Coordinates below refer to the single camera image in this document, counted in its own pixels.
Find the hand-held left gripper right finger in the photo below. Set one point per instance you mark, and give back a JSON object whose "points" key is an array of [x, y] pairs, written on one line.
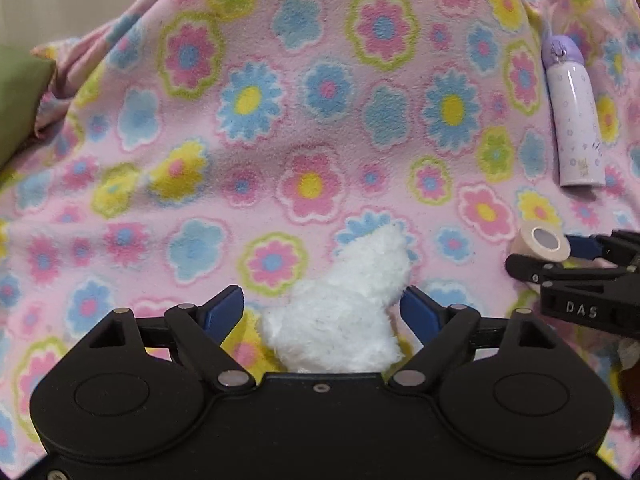
{"points": [[420, 310]]}

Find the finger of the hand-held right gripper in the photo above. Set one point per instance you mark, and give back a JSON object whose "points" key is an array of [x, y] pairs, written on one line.
{"points": [[530, 267], [582, 246]]}

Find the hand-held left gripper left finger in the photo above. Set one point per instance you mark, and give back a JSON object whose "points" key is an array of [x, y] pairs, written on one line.
{"points": [[222, 310]]}

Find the beige tape roll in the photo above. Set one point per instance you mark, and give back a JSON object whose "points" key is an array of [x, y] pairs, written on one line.
{"points": [[525, 247]]}

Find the white fluffy plush toy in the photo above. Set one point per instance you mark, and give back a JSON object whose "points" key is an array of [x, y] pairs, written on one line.
{"points": [[340, 310]]}

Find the purple white water bottle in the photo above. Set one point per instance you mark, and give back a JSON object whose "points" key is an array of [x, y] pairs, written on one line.
{"points": [[572, 110]]}

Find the pink floral fleece blanket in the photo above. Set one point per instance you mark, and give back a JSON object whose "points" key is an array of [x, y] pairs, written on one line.
{"points": [[250, 135]]}

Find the green pillow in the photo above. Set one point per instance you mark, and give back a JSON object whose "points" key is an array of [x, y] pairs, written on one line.
{"points": [[20, 95]]}

